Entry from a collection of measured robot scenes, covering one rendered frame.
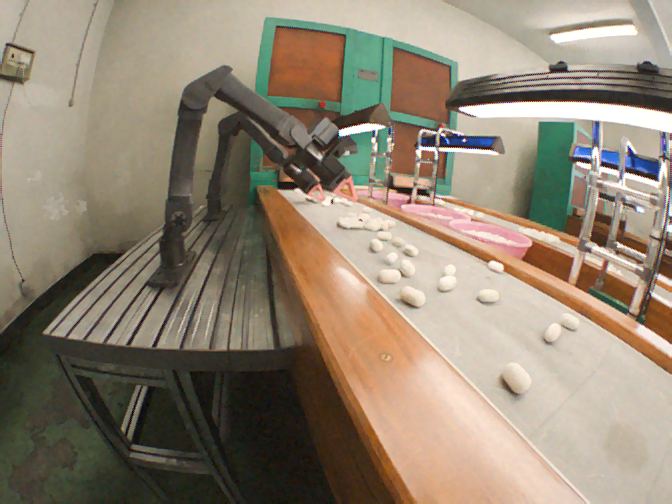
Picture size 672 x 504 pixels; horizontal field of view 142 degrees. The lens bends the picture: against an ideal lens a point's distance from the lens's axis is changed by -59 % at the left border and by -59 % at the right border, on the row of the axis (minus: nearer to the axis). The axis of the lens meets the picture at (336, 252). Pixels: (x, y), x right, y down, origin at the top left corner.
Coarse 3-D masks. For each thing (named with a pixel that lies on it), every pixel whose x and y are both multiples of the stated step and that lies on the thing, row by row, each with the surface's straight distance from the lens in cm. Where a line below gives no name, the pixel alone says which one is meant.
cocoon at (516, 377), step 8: (504, 368) 29; (512, 368) 28; (520, 368) 28; (504, 376) 28; (512, 376) 28; (520, 376) 27; (528, 376) 28; (512, 384) 28; (520, 384) 27; (528, 384) 28; (520, 392) 28
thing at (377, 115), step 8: (376, 104) 92; (360, 112) 100; (368, 112) 92; (376, 112) 88; (384, 112) 90; (336, 120) 127; (344, 120) 113; (352, 120) 102; (360, 120) 93; (368, 120) 87; (376, 120) 88; (384, 120) 89; (344, 128) 108
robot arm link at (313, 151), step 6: (312, 138) 72; (312, 144) 72; (318, 144) 74; (300, 150) 72; (306, 150) 70; (312, 150) 71; (318, 150) 72; (300, 156) 71; (306, 156) 71; (312, 156) 71; (318, 156) 71; (306, 162) 72; (312, 162) 71
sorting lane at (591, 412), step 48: (288, 192) 148; (336, 240) 63; (384, 240) 66; (432, 240) 73; (384, 288) 41; (432, 288) 44; (480, 288) 48; (528, 288) 55; (432, 336) 32; (480, 336) 35; (528, 336) 38; (576, 336) 44; (480, 384) 28; (576, 384) 34; (624, 384) 40; (528, 432) 26; (576, 432) 29; (624, 432) 33; (576, 480) 25; (624, 480) 29
